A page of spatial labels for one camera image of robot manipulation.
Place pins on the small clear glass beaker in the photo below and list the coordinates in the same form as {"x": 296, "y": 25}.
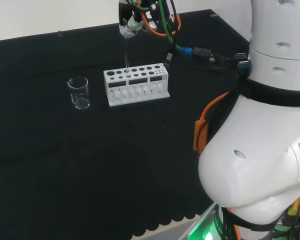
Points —
{"x": 78, "y": 100}

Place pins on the clear cloth clip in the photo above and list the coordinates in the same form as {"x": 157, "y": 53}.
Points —
{"x": 60, "y": 33}
{"x": 214, "y": 15}

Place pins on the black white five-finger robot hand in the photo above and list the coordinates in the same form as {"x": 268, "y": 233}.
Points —
{"x": 126, "y": 17}

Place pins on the grey metal base plate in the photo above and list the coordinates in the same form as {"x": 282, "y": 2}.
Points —
{"x": 197, "y": 227}

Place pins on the loose black usb plug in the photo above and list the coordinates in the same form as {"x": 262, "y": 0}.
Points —
{"x": 168, "y": 60}

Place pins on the yellow stop button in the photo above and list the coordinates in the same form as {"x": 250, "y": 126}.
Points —
{"x": 296, "y": 210}

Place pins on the black bench cloth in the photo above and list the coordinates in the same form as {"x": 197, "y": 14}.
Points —
{"x": 90, "y": 162}

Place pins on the white test tube rack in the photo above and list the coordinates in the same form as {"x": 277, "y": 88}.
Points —
{"x": 107, "y": 86}

